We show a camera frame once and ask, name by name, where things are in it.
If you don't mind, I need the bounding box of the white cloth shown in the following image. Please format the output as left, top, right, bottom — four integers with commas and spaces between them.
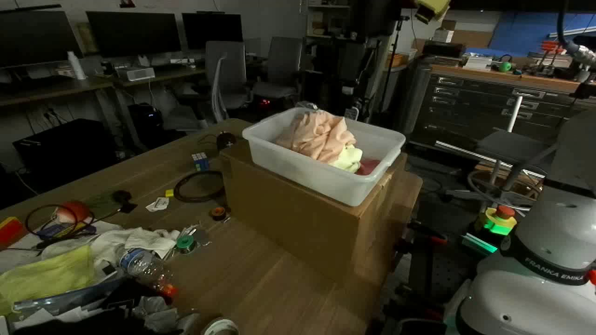
40, 220, 183, 269

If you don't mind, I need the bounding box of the long wooden office desk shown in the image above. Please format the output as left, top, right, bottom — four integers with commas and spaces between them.
0, 64, 211, 152

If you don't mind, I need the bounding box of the clear plastic bottle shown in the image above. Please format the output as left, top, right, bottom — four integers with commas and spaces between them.
118, 248, 166, 287

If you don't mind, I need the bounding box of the black tool cabinet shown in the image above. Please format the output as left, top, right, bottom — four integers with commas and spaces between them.
407, 62, 586, 165

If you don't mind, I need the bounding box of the green desk gadget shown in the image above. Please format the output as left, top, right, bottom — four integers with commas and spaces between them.
496, 55, 518, 75

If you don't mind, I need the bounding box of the white paper stack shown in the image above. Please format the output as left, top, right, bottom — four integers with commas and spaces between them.
463, 55, 494, 72

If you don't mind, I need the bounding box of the white plastic bin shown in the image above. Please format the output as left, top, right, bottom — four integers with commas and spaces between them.
241, 107, 409, 209

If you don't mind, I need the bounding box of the pink cloth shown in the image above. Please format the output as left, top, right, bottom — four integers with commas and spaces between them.
356, 157, 383, 178

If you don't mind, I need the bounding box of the Rubik's cube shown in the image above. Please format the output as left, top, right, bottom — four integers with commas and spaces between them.
191, 152, 211, 174

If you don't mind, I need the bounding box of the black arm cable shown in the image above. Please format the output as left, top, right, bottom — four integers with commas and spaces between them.
556, 0, 584, 49

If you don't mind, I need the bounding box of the small green toy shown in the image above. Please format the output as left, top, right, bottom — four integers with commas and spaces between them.
176, 230, 200, 254

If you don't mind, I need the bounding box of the grey office chair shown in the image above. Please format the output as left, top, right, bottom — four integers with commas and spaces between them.
250, 36, 306, 105

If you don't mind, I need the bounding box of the grey chair white frame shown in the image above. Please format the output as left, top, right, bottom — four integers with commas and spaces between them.
204, 40, 252, 125

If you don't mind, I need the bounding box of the blue panel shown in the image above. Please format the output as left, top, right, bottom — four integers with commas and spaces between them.
491, 10, 596, 58

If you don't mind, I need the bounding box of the red tool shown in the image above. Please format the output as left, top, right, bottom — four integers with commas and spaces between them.
539, 38, 567, 60

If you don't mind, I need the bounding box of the black flat stand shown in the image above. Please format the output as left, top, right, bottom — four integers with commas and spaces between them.
476, 96, 552, 168

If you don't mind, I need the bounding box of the small black round object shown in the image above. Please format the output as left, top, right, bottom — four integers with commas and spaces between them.
215, 131, 239, 153

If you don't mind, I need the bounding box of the red and yellow block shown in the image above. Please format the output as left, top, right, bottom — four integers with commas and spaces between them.
0, 217, 29, 250

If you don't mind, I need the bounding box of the black light stand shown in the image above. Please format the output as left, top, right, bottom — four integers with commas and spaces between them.
375, 14, 414, 127

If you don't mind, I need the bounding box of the white tape roll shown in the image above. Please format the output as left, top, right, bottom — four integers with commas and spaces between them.
202, 317, 241, 335

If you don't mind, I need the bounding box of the peach cloth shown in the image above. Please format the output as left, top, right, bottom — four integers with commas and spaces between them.
274, 109, 360, 166

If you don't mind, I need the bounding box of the small black gadget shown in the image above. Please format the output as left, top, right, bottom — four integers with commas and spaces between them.
111, 189, 139, 215

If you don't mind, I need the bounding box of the black clamp stand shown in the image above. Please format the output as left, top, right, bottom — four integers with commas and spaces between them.
397, 217, 453, 319

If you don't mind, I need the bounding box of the large brown cardboard box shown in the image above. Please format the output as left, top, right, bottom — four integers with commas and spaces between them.
220, 146, 425, 287

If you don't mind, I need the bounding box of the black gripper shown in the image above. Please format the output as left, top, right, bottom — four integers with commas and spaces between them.
356, 0, 410, 38

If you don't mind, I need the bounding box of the clear plastic bag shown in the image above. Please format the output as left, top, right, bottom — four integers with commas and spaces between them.
8, 273, 129, 323

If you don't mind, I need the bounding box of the black computer monitor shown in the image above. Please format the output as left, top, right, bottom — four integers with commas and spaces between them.
181, 10, 247, 53
0, 6, 83, 70
85, 10, 183, 60

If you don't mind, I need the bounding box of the black cable ring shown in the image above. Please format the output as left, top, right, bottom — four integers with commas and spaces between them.
172, 170, 228, 206

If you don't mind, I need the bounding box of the white plastic bottle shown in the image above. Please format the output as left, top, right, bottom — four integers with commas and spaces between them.
66, 51, 88, 83

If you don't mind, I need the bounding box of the small brown cardboard box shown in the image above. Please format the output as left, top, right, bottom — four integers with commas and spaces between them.
435, 18, 492, 53

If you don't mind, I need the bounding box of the white projector box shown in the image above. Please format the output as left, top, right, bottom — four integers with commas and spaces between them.
125, 66, 157, 85

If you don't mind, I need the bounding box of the coiled floor cable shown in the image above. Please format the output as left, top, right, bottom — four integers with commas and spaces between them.
466, 165, 545, 209

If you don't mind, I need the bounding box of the yellow-green towel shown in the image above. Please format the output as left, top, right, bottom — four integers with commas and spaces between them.
0, 245, 99, 315

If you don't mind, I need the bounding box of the yellow paper tag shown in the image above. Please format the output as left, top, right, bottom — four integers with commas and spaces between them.
414, 0, 453, 27

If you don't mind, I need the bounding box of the small orange object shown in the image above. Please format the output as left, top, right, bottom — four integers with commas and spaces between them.
155, 282, 181, 302

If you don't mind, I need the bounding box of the white paper tag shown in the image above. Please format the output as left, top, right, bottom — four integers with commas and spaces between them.
146, 196, 172, 215

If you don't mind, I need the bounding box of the red emergency stop button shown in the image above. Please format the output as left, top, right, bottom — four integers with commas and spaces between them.
476, 204, 520, 239

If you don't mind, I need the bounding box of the green bar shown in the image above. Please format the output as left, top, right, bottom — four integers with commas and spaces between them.
463, 232, 500, 258

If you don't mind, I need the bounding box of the white crumpled paper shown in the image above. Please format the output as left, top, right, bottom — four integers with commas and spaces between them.
133, 295, 183, 334

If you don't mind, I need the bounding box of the pale yellow cloth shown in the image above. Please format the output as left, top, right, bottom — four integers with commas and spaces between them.
332, 144, 366, 176

